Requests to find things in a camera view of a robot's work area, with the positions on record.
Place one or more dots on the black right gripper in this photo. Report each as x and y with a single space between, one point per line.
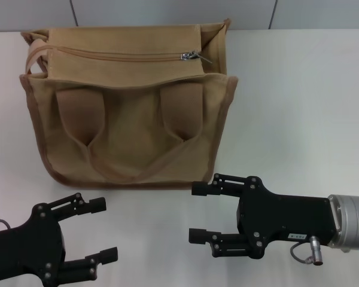
281 218

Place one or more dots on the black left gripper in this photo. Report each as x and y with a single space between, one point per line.
24 248

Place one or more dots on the khaki canvas food bag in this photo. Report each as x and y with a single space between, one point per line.
131 134

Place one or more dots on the silver zipper pull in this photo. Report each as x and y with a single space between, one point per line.
190 56

